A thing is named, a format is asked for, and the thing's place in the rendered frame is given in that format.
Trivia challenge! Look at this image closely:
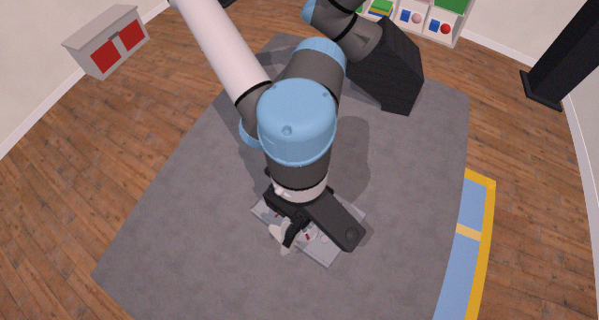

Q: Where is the white toothed gear with red mark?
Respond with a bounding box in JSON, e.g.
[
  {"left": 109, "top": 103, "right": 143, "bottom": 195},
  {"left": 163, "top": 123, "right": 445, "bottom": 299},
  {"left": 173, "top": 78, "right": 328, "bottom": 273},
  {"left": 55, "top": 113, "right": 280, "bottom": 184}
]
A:
[{"left": 296, "top": 222, "right": 318, "bottom": 244}]

